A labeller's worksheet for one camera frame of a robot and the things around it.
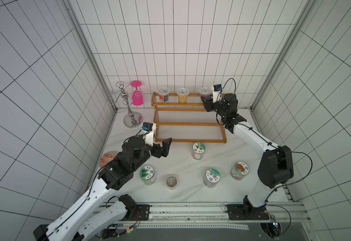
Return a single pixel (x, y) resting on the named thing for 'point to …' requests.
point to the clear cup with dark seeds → (163, 92)
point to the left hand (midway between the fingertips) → (160, 140)
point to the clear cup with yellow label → (182, 93)
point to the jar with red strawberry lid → (239, 170)
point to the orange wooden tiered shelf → (190, 122)
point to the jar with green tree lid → (147, 173)
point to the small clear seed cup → (171, 182)
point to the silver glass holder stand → (133, 119)
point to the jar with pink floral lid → (211, 177)
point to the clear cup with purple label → (205, 92)
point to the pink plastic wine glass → (137, 95)
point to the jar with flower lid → (198, 150)
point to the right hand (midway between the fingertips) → (198, 96)
